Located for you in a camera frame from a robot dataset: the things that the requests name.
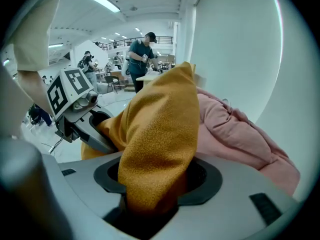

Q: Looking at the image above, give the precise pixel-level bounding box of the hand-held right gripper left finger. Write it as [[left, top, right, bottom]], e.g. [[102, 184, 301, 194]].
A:
[[42, 152, 141, 240]]

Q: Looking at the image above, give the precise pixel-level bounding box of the black balcony railing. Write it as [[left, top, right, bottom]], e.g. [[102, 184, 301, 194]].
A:
[[93, 35, 174, 51]]

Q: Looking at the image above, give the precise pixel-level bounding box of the light wooden table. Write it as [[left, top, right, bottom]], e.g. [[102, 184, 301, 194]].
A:
[[135, 72, 164, 83]]

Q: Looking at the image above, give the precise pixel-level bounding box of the person's left forearm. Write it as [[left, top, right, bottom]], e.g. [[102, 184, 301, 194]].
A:
[[16, 70, 55, 119]]

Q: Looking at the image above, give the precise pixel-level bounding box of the pink padded jacket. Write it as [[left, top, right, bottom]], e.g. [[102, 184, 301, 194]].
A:
[[194, 86, 301, 198]]

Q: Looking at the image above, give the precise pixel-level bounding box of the wide grey roller blind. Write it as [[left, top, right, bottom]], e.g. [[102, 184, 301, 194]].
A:
[[257, 0, 316, 203]]

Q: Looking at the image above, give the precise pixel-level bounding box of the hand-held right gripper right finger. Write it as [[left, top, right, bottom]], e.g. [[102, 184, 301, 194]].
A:
[[152, 152, 302, 240]]

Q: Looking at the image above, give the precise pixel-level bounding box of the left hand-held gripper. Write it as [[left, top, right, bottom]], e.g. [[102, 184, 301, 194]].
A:
[[46, 67, 119, 155]]

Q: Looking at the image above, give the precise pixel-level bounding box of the cream printed sweatshirt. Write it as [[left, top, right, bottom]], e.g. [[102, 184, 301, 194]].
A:
[[9, 0, 63, 72]]

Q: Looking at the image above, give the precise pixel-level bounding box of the narrow grey roller blind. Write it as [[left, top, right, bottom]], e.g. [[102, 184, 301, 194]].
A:
[[189, 0, 283, 125]]

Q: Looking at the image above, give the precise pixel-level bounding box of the mustard yellow cloth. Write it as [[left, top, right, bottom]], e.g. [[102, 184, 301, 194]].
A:
[[81, 61, 201, 215]]

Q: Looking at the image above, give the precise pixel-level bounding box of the black power cable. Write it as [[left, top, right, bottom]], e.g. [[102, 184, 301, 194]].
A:
[[41, 137, 65, 155]]

